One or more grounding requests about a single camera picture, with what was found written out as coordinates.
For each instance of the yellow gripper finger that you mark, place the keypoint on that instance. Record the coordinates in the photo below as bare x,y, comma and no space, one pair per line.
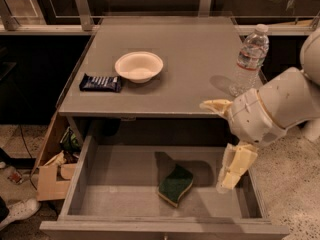
237,159
219,106

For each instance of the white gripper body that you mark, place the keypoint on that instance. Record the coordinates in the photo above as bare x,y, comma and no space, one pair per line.
252,116

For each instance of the green and yellow sponge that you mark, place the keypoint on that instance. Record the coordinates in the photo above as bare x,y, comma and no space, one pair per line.
173,187

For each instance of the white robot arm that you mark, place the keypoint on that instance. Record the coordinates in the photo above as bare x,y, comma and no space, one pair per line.
293,96

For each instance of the grey counter cabinet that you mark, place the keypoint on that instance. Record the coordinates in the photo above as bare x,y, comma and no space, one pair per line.
199,55

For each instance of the open grey top drawer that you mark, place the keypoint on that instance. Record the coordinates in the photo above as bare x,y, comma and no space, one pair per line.
114,196

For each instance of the clear plastic water bottle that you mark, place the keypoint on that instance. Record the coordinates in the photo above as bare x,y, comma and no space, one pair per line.
250,59

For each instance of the white paper bowl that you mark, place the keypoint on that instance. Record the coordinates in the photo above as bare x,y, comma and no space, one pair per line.
139,67

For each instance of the dark blue snack bar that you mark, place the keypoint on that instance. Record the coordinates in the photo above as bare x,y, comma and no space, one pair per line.
101,83

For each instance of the green snack bag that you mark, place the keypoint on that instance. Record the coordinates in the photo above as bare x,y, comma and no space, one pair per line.
69,141

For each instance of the brown cardboard box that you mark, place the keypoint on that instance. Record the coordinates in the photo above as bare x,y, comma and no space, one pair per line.
53,180

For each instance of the small bottle on floor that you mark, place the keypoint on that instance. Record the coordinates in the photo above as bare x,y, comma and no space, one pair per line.
13,175

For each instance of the white sneaker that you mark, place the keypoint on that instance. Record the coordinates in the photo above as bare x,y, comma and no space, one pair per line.
18,211

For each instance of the metal railing frame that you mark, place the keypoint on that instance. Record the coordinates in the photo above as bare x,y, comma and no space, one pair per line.
284,17

